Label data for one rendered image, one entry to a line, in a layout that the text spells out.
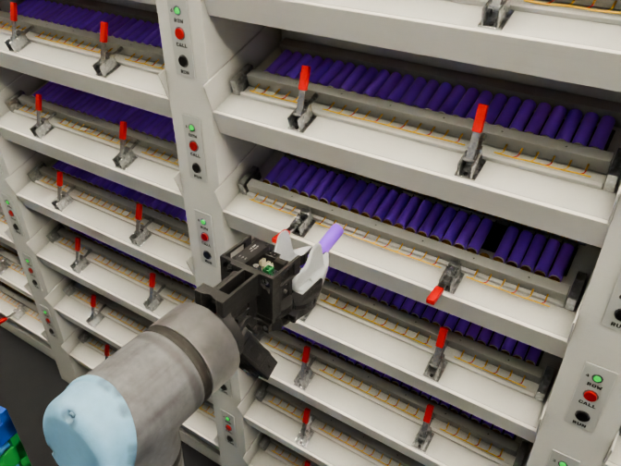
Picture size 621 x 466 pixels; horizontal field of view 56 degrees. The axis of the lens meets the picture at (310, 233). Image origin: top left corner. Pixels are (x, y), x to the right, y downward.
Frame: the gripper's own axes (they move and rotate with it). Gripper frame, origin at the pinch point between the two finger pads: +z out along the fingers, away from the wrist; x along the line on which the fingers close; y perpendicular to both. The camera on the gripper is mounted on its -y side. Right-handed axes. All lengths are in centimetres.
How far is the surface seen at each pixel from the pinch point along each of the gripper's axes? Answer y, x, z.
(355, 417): -48, 0, 18
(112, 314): -67, 80, 25
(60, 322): -76, 98, 20
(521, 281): -6.3, -22.4, 20.7
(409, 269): -9.6, -6.5, 18.3
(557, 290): -5.7, -27.3, 20.7
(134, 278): -47, 66, 23
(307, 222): -8.3, 12.7, 18.6
